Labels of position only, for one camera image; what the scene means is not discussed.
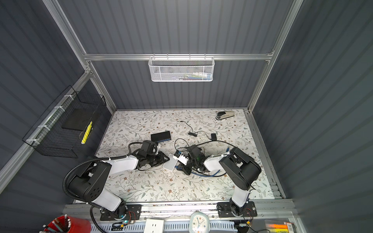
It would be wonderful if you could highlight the red pencil cup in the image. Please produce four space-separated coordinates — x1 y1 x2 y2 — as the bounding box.
39 215 91 233

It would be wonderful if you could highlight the yellow marker in basket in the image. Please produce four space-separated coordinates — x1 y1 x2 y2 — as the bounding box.
81 121 93 145

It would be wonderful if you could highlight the white analog clock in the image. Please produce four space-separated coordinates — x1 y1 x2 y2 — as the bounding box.
188 212 210 233

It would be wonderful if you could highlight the small black adapter with cable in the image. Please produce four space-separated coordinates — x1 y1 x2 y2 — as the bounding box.
180 121 217 141

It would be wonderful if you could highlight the long black cable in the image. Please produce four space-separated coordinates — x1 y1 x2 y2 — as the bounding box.
190 140 237 178

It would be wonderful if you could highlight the black pad in basket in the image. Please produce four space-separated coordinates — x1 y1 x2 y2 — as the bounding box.
62 109 97 132

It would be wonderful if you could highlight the blue ethernet cable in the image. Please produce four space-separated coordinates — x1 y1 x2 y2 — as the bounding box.
174 148 231 178

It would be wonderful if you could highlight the white wall power socket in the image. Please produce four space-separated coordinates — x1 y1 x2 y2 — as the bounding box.
144 218 165 233

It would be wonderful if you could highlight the white network switch box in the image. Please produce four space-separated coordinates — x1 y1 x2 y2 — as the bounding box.
163 154 178 171

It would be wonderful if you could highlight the floral patterned table mat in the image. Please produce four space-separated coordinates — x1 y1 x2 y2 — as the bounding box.
97 109 260 202

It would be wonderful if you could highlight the black white stapler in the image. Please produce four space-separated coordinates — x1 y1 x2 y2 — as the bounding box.
216 111 235 120

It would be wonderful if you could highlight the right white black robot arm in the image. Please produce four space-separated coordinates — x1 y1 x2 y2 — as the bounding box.
173 145 262 218

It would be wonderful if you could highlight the white wire mesh basket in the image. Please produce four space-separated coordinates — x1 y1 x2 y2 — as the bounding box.
148 57 215 82

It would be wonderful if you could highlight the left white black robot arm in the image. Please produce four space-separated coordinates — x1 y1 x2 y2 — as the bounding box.
62 140 170 218

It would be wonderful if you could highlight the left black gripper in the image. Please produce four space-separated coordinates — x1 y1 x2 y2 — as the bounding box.
147 151 171 167

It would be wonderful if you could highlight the black wire wall basket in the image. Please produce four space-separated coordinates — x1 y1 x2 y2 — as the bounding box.
22 86 106 158

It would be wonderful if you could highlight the black network switch box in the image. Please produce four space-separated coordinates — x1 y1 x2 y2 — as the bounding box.
151 131 172 143

